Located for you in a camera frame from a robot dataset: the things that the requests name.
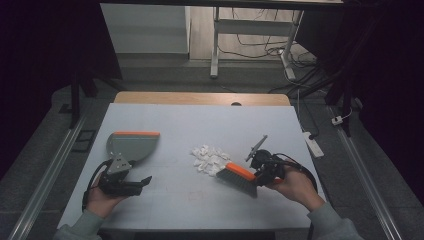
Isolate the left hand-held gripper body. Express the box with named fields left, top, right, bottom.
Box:
left=97, top=152, right=138, bottom=197

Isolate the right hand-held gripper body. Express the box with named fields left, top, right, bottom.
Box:
left=245, top=134, right=288, bottom=183

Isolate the orange brush with grey bristles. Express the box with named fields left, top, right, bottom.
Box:
left=215, top=162, right=285, bottom=199

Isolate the grey dustpan with orange edge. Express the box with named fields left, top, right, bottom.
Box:
left=105, top=130, right=161, bottom=165

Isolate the group of white paper scraps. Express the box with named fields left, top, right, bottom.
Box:
left=191, top=143, right=232, bottom=178

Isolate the person's left hand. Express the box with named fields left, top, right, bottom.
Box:
left=86, top=172, right=130, bottom=220

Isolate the person's right hand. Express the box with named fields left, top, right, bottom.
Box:
left=265, top=161, right=326, bottom=213

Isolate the white power strip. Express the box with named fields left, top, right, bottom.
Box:
left=302, top=131, right=325, bottom=159

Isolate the white table mat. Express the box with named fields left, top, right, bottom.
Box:
left=57, top=102, right=328, bottom=232

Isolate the wooden table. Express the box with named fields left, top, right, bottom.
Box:
left=113, top=91, right=292, bottom=107

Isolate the black metal stand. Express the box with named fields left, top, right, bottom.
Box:
left=289, top=49, right=364, bottom=138
left=58, top=59, right=125, bottom=131

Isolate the dark curtain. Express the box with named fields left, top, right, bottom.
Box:
left=294, top=0, right=424, bottom=204
left=0, top=0, right=124, bottom=183

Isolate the white cabinet panel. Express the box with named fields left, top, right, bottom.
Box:
left=100, top=3, right=192, bottom=55

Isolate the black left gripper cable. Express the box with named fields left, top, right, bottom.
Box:
left=81, top=158, right=114, bottom=213

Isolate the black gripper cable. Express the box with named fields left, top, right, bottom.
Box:
left=272, top=152, right=319, bottom=194
left=81, top=158, right=114, bottom=213

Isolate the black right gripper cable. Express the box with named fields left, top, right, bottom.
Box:
left=272, top=152, right=319, bottom=194

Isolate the black rectangular floor frame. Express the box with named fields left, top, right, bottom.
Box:
left=71, top=129, right=98, bottom=154

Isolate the metal floor rail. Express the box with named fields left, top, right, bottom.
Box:
left=335, top=126, right=405, bottom=240
left=7, top=111, right=89, bottom=240

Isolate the tangle of black floor cables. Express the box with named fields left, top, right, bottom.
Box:
left=218, top=8, right=338, bottom=96

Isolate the white desk frame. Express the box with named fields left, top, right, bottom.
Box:
left=209, top=6, right=305, bottom=81

